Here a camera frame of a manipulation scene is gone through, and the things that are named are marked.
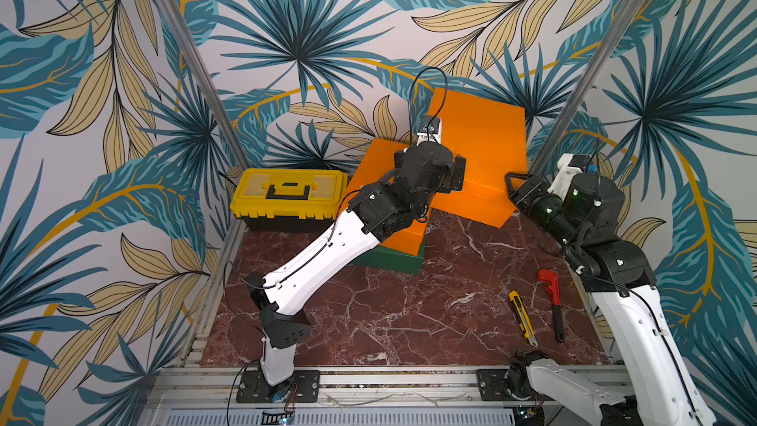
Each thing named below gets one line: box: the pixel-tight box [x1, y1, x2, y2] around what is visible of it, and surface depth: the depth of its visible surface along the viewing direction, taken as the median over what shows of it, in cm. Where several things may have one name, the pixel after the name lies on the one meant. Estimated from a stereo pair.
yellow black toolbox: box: [229, 168, 348, 231], surface depth 94 cm
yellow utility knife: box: [508, 289, 539, 349], surface depth 85 cm
